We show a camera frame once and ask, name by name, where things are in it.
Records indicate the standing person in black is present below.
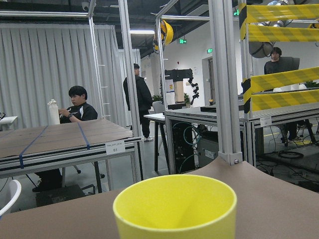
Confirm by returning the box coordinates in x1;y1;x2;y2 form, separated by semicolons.
134;63;153;142

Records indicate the yellow hard hat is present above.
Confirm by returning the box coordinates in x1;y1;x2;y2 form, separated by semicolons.
153;20;174;54

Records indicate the far person in black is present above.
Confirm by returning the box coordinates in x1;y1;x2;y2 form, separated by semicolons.
264;47;301;143

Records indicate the yellow cup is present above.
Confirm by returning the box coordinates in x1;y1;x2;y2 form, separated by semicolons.
113;174;237;239

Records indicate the seated person black jacket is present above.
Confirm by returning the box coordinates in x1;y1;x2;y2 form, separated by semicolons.
32;86;98;193

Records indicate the aluminium frame post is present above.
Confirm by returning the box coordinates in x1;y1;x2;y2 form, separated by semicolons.
208;0;243;165

